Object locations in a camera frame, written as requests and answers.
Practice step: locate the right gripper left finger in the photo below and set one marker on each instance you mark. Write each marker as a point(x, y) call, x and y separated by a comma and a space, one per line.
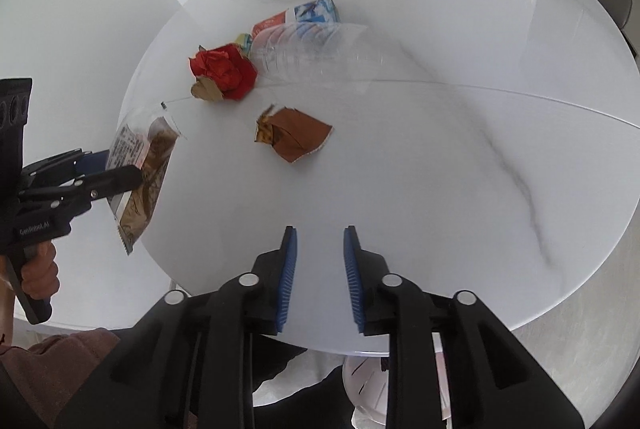
point(190, 350)

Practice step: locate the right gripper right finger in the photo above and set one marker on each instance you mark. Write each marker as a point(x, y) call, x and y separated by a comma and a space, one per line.
point(493, 381)

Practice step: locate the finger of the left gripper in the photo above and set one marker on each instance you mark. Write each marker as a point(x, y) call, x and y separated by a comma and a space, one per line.
point(78, 196)
point(90, 161)

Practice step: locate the clear printed snack bag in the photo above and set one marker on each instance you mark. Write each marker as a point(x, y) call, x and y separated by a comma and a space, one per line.
point(145, 139)

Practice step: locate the brown cardboard piece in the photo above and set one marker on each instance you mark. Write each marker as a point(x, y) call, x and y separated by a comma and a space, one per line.
point(206, 89)

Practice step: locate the red paper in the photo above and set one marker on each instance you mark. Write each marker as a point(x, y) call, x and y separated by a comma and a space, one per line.
point(233, 73)

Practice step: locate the brown snack wrapper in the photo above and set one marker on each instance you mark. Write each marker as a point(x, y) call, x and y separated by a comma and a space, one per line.
point(291, 133)

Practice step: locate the yellow paper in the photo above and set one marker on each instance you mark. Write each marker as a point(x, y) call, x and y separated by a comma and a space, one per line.
point(244, 41)

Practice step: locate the blue patterned paper box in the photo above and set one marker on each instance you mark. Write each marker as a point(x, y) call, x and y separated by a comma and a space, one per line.
point(316, 11)

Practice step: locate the orange snack wrapper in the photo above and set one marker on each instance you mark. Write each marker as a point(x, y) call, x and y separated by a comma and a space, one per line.
point(283, 17)

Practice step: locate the pink white trash bin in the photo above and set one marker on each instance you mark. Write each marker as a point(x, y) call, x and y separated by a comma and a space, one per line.
point(366, 384)

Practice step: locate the person's left hand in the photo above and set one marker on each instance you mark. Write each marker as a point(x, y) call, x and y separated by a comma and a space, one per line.
point(40, 274)

